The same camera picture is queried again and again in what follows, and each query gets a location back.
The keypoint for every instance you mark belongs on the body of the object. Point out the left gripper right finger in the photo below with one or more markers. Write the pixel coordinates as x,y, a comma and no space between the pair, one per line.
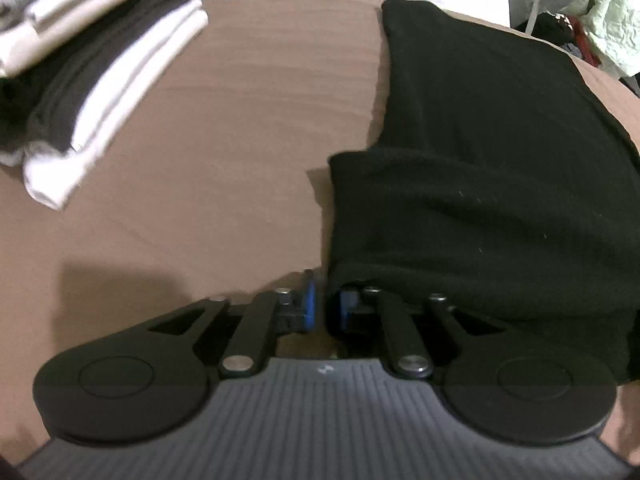
378,325

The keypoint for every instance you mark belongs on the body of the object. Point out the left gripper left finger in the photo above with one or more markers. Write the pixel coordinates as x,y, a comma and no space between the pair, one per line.
279,312

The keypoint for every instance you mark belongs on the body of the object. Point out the black sweater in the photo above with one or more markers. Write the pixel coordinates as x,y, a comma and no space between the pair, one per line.
500,180

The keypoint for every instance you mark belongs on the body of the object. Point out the stack of folded clothes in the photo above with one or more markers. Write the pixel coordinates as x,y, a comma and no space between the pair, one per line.
72,72

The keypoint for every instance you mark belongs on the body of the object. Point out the light green quilted jacket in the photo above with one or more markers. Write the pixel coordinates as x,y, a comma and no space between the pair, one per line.
612,27

